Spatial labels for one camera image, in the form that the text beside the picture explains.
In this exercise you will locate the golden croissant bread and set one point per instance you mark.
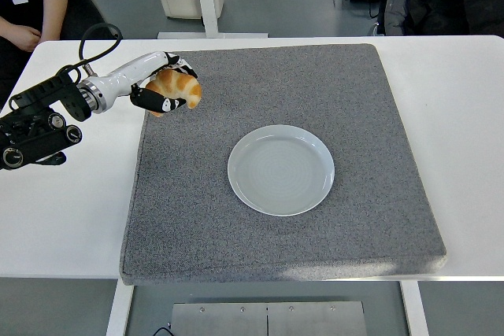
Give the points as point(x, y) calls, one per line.
point(185, 86)

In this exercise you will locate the person's left forearm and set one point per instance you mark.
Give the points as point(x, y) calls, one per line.
point(55, 17)

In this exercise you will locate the grey metal plate with screws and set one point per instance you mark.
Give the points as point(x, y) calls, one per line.
point(267, 320)

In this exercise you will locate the white table leg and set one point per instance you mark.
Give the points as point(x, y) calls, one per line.
point(414, 308)
point(120, 308)

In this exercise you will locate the pale grey round plate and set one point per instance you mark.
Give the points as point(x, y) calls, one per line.
point(281, 170)

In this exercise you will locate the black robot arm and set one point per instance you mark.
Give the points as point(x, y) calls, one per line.
point(43, 94)

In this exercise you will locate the person's right hand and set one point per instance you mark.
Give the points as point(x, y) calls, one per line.
point(17, 37)

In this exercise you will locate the grey felt mat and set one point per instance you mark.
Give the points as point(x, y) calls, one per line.
point(275, 76)

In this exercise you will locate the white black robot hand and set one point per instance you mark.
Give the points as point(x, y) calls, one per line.
point(130, 70)

